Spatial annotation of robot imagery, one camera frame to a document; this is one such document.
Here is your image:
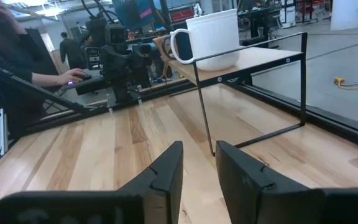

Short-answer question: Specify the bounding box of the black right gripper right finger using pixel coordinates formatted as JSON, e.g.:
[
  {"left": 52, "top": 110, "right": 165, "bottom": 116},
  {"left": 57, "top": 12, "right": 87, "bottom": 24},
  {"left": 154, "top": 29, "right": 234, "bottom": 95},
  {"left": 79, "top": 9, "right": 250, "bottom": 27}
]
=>
[{"left": 215, "top": 139, "right": 309, "bottom": 224}]

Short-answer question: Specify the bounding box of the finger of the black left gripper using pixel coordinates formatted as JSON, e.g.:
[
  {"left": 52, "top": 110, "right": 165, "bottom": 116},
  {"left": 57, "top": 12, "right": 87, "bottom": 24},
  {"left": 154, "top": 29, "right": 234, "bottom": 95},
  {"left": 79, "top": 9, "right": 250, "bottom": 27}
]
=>
[
  {"left": 141, "top": 44, "right": 154, "bottom": 59},
  {"left": 131, "top": 45, "right": 143, "bottom": 60}
]

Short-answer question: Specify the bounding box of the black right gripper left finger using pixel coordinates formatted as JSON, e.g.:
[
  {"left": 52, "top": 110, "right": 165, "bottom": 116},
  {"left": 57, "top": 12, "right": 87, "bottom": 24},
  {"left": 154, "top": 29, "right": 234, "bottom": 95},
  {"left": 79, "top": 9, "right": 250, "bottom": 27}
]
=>
[{"left": 116, "top": 140, "right": 184, "bottom": 224}]

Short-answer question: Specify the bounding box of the wooden cup with handle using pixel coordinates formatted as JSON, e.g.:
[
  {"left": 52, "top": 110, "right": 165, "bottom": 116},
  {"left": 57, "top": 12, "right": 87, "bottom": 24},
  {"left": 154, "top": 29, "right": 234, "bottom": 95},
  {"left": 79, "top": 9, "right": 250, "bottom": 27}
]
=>
[{"left": 152, "top": 34, "right": 170, "bottom": 63}]

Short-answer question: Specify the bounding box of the large white mug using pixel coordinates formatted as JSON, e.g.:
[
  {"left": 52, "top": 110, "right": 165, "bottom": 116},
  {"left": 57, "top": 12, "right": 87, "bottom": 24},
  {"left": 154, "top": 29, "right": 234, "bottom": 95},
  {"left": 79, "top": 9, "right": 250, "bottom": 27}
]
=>
[{"left": 169, "top": 8, "right": 241, "bottom": 72}]

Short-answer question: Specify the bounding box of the black computer mouse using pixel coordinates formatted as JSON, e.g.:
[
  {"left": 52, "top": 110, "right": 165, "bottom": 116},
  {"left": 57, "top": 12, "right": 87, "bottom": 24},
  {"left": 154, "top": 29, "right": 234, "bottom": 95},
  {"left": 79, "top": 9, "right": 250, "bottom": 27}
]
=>
[{"left": 68, "top": 73, "right": 93, "bottom": 85}]

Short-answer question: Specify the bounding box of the computer monitor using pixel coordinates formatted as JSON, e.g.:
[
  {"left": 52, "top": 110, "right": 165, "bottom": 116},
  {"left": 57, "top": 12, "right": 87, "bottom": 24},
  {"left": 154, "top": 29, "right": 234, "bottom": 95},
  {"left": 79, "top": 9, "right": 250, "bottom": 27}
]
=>
[{"left": 112, "top": 0, "right": 155, "bottom": 30}]

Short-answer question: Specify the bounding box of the person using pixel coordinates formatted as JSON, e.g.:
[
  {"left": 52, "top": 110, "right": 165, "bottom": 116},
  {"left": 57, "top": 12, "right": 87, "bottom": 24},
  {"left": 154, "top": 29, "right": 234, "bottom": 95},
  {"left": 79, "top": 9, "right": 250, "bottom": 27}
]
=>
[
  {"left": 0, "top": 0, "right": 88, "bottom": 141},
  {"left": 59, "top": 31, "right": 86, "bottom": 70}
]

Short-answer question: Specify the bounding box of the silver aluminium profile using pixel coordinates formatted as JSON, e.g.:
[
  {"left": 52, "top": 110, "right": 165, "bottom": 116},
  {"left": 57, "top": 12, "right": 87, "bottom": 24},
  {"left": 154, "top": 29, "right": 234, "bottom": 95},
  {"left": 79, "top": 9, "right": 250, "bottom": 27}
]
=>
[{"left": 0, "top": 108, "right": 8, "bottom": 157}]

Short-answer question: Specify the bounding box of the white pillar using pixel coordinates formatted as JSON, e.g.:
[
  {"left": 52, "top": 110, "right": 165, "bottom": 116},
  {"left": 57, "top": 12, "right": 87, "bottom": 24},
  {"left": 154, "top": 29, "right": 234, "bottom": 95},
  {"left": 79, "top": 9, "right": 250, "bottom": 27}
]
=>
[{"left": 330, "top": 0, "right": 358, "bottom": 31}]

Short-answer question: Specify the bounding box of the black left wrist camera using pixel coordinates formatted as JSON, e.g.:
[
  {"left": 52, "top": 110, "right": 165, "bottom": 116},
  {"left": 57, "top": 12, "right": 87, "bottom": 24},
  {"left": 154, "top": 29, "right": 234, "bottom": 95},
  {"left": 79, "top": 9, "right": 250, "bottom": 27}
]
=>
[{"left": 106, "top": 24, "right": 127, "bottom": 46}]

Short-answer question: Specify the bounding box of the wooden shelf with black frame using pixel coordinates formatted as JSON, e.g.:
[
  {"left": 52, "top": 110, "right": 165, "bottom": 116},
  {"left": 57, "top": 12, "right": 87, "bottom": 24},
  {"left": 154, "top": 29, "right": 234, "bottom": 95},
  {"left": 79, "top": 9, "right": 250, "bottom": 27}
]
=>
[{"left": 153, "top": 32, "right": 308, "bottom": 157}]

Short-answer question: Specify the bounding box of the yellow cable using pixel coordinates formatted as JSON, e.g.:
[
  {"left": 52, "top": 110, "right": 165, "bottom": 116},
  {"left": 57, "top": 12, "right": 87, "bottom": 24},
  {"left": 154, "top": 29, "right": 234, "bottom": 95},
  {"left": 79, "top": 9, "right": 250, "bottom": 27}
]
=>
[{"left": 333, "top": 76, "right": 358, "bottom": 91}]

